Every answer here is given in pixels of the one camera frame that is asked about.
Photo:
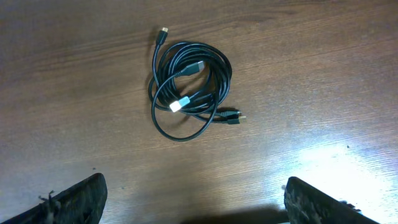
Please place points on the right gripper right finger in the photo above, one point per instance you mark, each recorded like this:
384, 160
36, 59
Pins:
307, 205

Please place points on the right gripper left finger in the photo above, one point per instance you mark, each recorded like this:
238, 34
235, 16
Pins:
82, 203

